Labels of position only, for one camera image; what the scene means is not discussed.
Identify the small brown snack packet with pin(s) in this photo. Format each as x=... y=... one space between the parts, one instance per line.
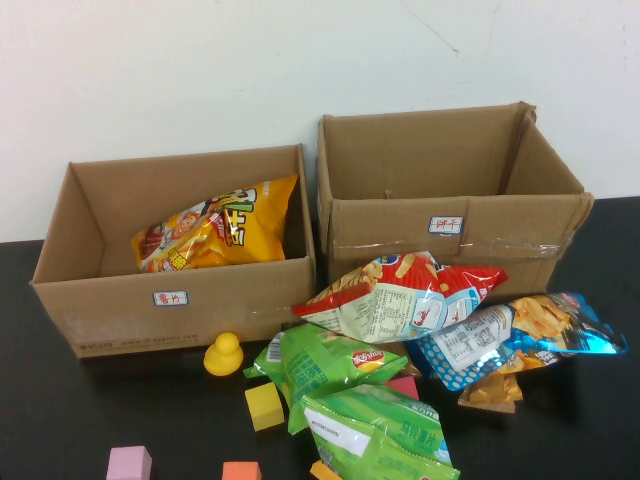
x=492 y=392

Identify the yellow rubber duck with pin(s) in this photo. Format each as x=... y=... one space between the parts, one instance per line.
x=223 y=357

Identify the green bag with white sticker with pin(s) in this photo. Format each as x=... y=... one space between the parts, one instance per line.
x=390 y=430

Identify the white label on tall box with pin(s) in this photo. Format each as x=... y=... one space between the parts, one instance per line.
x=446 y=225

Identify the blue potato chips bag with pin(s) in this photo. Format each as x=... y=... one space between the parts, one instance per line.
x=465 y=350

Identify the small orange snack packet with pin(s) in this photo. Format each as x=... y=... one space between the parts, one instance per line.
x=325 y=471

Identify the wide low cardboard box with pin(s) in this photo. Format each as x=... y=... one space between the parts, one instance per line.
x=125 y=320

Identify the orange foam cube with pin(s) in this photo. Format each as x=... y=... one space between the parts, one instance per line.
x=241 y=471

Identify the red shrimp chips bag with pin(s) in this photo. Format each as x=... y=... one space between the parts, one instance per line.
x=380 y=305

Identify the green Lay's chips bag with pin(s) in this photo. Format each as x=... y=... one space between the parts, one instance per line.
x=320 y=370

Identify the yellow foam cube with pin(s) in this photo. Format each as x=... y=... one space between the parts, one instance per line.
x=264 y=407

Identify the tall taped cardboard box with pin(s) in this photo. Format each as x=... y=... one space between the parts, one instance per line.
x=400 y=150

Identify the yellow fries snack bag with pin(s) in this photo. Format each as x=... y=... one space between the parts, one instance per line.
x=240 y=230

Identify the pink foam cube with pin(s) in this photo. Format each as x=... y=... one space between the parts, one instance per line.
x=129 y=465

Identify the white label on low box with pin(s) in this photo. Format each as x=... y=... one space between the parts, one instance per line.
x=170 y=298

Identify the red foam block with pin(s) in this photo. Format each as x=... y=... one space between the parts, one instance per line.
x=404 y=387

